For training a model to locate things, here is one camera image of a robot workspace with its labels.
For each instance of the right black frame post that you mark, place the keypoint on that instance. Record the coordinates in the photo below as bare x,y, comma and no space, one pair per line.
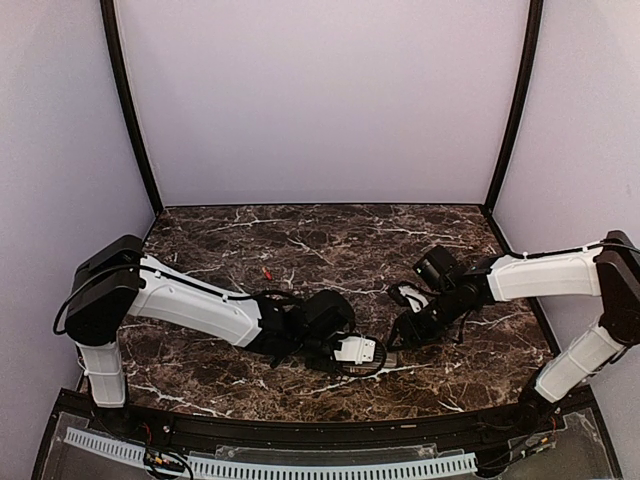
526,64

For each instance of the white slotted cable duct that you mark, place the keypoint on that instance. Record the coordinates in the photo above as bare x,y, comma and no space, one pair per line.
247,463

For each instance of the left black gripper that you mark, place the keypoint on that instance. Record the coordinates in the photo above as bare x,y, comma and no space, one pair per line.
326,368

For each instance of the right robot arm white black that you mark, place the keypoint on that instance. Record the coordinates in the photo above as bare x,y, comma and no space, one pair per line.
607,269

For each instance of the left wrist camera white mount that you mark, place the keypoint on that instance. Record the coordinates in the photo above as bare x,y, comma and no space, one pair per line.
360,351

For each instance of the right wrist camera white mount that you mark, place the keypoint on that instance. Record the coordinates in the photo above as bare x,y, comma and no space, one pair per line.
408,295

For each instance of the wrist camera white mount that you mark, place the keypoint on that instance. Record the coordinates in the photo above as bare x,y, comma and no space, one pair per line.
360,351
408,295

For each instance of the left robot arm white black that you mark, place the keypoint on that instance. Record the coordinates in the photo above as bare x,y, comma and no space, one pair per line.
121,280

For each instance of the black frame post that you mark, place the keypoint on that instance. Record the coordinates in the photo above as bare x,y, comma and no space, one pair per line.
526,64
126,101

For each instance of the left black frame post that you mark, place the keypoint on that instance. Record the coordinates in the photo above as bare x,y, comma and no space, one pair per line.
126,101

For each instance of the white remote control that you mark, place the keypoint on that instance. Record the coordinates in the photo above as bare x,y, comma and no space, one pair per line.
385,362

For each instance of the black front rail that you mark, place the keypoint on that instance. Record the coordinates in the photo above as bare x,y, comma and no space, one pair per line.
484,429

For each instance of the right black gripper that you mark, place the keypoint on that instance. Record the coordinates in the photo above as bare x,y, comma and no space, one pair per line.
412,331

